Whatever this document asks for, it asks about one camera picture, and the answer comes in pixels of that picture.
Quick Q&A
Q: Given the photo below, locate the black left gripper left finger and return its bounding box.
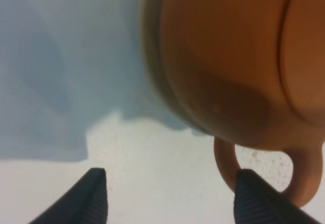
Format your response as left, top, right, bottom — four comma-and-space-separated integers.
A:
31, 168, 108, 223

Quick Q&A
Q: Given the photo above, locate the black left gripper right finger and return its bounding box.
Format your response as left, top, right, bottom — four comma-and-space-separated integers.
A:
234, 169, 318, 224

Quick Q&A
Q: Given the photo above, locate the brown clay teapot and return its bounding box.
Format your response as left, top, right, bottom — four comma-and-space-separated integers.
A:
159, 0, 325, 208

